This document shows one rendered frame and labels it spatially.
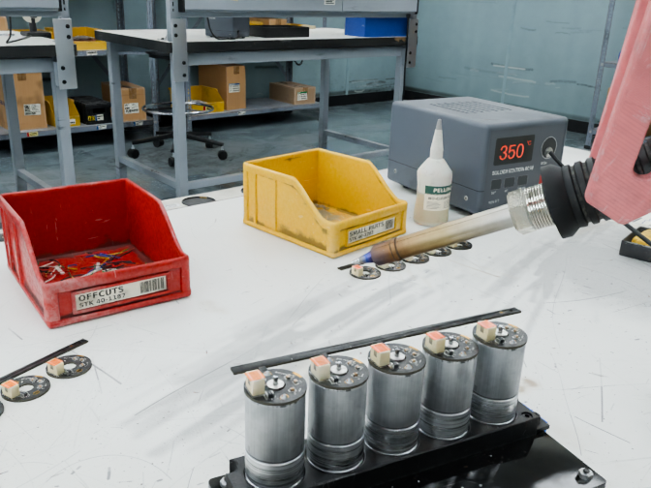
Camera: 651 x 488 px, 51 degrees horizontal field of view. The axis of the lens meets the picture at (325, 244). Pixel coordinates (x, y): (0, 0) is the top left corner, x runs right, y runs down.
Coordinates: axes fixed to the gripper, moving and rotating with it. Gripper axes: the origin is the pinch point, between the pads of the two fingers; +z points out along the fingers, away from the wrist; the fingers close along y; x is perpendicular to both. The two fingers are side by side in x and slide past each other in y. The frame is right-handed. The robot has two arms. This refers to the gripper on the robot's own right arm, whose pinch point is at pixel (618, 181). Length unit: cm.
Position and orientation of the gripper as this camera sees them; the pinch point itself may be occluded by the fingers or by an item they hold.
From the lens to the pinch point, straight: 23.3
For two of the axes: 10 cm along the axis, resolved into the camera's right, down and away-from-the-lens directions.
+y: -3.2, 3.3, -8.9
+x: 8.1, 5.8, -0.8
